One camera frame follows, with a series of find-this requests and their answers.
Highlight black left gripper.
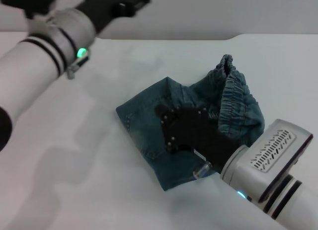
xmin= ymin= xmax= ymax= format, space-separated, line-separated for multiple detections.
xmin=76 ymin=0 xmax=152 ymax=38

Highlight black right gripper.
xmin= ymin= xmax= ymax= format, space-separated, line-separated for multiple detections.
xmin=154 ymin=103 xmax=240 ymax=174

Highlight blue denim shorts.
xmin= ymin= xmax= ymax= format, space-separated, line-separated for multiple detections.
xmin=115 ymin=54 xmax=266 ymax=192

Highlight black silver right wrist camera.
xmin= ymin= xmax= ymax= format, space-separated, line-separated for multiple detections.
xmin=236 ymin=118 xmax=314 ymax=203

